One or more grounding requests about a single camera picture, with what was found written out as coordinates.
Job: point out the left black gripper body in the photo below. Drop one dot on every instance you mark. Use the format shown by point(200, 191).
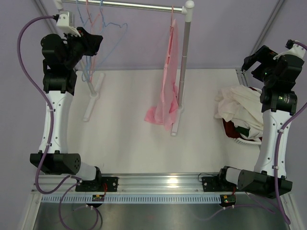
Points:
point(88, 49)

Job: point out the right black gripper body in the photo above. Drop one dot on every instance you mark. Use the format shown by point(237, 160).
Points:
point(265, 57)

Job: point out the pink hanger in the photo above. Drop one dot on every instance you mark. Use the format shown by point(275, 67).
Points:
point(172, 16)
point(94, 17)

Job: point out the light blue hanger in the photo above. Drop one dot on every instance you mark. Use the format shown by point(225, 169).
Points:
point(113, 33)
point(80, 30)

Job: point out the cream white t shirt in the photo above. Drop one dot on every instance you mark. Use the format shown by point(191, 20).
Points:
point(239, 105)

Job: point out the green and white t shirt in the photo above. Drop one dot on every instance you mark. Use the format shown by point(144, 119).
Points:
point(242, 131)

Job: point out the dark red t shirt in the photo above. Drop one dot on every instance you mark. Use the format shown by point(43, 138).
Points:
point(231, 130)

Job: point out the pink t shirt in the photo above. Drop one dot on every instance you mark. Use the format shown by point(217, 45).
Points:
point(165, 113)

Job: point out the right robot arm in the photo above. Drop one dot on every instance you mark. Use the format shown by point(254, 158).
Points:
point(278, 72)

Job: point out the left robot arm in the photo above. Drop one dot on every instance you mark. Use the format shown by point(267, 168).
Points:
point(61, 55)

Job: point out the white plastic basket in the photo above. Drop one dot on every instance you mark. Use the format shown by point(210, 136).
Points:
point(256, 142)

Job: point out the silver white clothes rack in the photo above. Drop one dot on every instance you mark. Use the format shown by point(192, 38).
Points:
point(186, 10)

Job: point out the right aluminium frame post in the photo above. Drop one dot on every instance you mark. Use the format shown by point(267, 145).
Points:
point(241, 74)

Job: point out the aluminium frame post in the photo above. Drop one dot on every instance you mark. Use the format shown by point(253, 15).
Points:
point(50, 23)
point(241, 74)

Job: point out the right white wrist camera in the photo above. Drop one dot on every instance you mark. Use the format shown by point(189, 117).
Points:
point(295, 48)

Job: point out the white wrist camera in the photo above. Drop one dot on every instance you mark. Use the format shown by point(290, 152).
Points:
point(66, 24)
point(295, 48)

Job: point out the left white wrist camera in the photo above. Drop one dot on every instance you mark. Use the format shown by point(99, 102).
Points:
point(66, 24)

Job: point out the left aluminium frame post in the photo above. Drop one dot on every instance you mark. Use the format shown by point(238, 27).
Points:
point(50, 23)

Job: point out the aluminium mounting rail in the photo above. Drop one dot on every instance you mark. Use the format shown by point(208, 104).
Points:
point(158, 183)

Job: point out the white slotted cable duct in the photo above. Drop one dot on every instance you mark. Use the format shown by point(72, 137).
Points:
point(132, 199)

